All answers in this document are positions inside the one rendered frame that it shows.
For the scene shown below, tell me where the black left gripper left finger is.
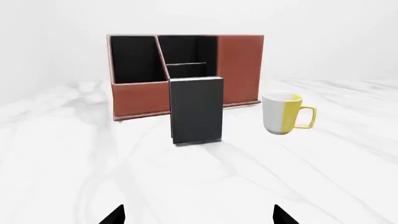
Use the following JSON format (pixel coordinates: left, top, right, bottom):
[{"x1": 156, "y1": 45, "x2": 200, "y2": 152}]
[{"x1": 98, "y1": 203, "x2": 126, "y2": 224}]

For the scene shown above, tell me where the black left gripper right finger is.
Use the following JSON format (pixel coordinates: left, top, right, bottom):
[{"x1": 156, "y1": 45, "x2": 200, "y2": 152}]
[{"x1": 272, "y1": 203, "x2": 300, "y2": 224}]

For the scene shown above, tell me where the black book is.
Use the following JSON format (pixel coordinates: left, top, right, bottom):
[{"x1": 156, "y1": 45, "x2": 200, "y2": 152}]
[{"x1": 169, "y1": 76, "x2": 224, "y2": 147}]

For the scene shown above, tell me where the brown leather desk caddy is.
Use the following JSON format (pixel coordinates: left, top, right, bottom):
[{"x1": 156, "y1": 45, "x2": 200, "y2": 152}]
[{"x1": 106, "y1": 34, "x2": 266, "y2": 123}]

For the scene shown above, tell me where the white and yellow mug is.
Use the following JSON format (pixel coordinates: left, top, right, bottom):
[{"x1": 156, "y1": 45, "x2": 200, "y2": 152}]
[{"x1": 262, "y1": 90, "x2": 318, "y2": 136}]

